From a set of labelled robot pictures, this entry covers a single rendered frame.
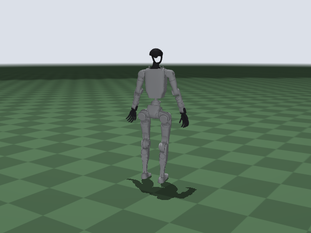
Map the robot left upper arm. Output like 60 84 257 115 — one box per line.
135 69 145 94

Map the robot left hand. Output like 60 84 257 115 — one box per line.
126 106 138 122

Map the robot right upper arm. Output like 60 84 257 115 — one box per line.
164 69 179 96

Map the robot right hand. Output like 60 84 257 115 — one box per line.
179 108 189 128

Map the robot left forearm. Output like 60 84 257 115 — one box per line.
132 92 140 109

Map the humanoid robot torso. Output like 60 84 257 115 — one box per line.
144 66 168 119

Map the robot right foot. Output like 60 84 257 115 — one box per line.
158 173 168 183

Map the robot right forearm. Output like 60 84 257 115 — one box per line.
175 89 185 113

